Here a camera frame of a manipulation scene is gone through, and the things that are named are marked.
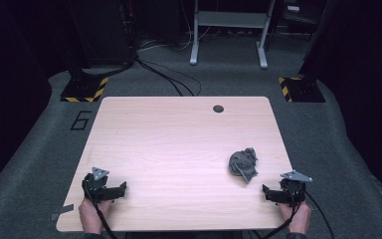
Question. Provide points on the black cabinet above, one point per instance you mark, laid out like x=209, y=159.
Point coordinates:
x=102, y=33

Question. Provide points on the white metal stand frame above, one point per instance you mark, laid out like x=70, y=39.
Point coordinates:
x=230, y=19

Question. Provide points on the person's right hand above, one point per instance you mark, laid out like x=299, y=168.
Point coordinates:
x=300, y=220

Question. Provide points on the grey tape piece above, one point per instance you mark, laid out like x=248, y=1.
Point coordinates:
x=63, y=209

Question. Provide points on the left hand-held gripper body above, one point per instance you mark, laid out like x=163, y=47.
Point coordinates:
x=94, y=190

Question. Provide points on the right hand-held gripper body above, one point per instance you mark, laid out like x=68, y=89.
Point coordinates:
x=293, y=192

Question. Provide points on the dark stand post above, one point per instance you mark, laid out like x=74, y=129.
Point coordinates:
x=318, y=40

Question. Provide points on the person's left hand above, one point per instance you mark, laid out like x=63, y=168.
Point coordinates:
x=91, y=215

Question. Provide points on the grey towel cloth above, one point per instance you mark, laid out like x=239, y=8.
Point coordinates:
x=242, y=164

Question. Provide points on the hazard striped base plate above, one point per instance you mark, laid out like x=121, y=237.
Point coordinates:
x=303, y=91
x=81, y=91

